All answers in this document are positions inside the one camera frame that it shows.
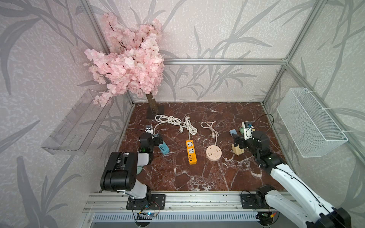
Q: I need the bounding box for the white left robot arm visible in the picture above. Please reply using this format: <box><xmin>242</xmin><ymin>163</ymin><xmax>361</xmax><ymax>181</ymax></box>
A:
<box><xmin>100</xmin><ymin>133</ymin><xmax>163</xmax><ymax>203</ymax></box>

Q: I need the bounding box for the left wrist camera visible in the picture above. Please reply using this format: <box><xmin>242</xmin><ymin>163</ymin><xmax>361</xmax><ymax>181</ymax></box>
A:
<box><xmin>145</xmin><ymin>124</ymin><xmax>154</xmax><ymax>135</ymax></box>

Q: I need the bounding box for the round pink socket base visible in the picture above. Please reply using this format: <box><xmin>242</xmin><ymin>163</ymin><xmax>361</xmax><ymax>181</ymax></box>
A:
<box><xmin>206</xmin><ymin>145</ymin><xmax>222</xmax><ymax>162</ymax></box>

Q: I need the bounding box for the green dustpan brush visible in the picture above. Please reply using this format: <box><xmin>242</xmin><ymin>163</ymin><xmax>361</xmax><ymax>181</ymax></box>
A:
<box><xmin>136</xmin><ymin>166</ymin><xmax>143</xmax><ymax>175</ymax></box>

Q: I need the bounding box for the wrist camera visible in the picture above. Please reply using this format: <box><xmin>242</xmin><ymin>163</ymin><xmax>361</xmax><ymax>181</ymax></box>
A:
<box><xmin>145</xmin><ymin>124</ymin><xmax>154</xmax><ymax>135</ymax></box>
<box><xmin>242</xmin><ymin>121</ymin><xmax>253</xmax><ymax>140</ymax></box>

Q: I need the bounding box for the blue cube adapter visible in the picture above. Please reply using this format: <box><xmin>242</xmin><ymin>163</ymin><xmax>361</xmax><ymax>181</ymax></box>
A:
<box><xmin>229</xmin><ymin>129</ymin><xmax>238</xmax><ymax>137</ymax></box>

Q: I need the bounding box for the white cable of blue strip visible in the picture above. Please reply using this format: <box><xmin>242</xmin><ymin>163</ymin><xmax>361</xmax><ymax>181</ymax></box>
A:
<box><xmin>152</xmin><ymin>113</ymin><xmax>184</xmax><ymax>135</ymax></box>

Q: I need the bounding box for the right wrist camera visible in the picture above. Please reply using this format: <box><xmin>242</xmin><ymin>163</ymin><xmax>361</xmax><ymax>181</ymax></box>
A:
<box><xmin>242</xmin><ymin>121</ymin><xmax>253</xmax><ymax>140</ymax></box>

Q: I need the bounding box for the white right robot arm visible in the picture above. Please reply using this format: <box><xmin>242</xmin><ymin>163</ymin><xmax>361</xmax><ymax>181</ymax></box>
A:
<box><xmin>230</xmin><ymin>130</ymin><xmax>352</xmax><ymax>228</ymax></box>

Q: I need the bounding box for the clear acrylic wall shelf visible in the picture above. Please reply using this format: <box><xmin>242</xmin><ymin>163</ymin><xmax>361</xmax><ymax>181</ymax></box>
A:
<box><xmin>41</xmin><ymin>89</ymin><xmax>114</xmax><ymax>155</ymax></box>

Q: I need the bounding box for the pink cherry blossom tree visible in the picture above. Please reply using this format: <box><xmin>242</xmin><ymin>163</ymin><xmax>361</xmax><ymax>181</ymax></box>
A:
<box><xmin>84</xmin><ymin>12</ymin><xmax>164</xmax><ymax>112</ymax></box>

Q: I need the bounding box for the white cable of orange strip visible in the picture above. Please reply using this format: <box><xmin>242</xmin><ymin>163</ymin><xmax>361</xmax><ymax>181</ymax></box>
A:
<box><xmin>179</xmin><ymin>115</ymin><xmax>198</xmax><ymax>141</ymax></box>

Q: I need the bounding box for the beige cube adapter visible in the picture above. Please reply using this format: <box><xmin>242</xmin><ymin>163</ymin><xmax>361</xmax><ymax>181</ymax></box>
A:
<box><xmin>232</xmin><ymin>144</ymin><xmax>245</xmax><ymax>155</ymax></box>

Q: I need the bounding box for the orange power strip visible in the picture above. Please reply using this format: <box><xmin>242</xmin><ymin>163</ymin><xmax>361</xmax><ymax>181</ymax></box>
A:
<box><xmin>186</xmin><ymin>140</ymin><xmax>197</xmax><ymax>165</ymax></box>

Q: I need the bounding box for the white wire mesh basket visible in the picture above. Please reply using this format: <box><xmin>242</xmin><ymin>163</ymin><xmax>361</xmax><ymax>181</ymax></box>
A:
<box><xmin>277</xmin><ymin>87</ymin><xmax>348</xmax><ymax>158</ymax></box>

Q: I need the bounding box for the thin white cable of round socket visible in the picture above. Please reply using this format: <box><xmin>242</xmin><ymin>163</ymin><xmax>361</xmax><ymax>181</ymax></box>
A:
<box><xmin>200</xmin><ymin>121</ymin><xmax>220</xmax><ymax>146</ymax></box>

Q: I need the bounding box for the blue power strip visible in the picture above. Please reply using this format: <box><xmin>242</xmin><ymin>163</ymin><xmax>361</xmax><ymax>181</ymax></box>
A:
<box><xmin>158</xmin><ymin>141</ymin><xmax>170</xmax><ymax>155</ymax></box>

